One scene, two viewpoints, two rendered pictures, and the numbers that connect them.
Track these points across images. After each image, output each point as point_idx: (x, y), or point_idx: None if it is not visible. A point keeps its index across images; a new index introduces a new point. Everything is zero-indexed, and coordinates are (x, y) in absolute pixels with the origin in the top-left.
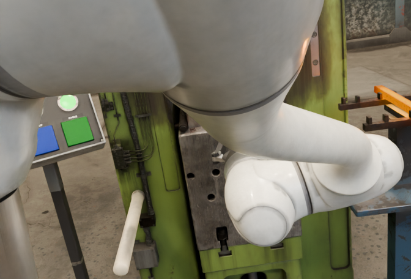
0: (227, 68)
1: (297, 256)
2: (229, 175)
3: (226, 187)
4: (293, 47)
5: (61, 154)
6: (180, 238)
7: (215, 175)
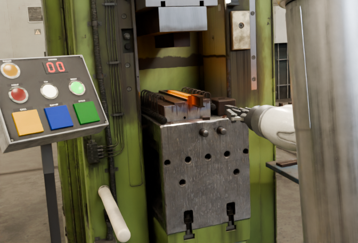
0: None
1: (246, 237)
2: (266, 116)
3: (270, 120)
4: None
5: (74, 130)
6: (137, 233)
7: (187, 162)
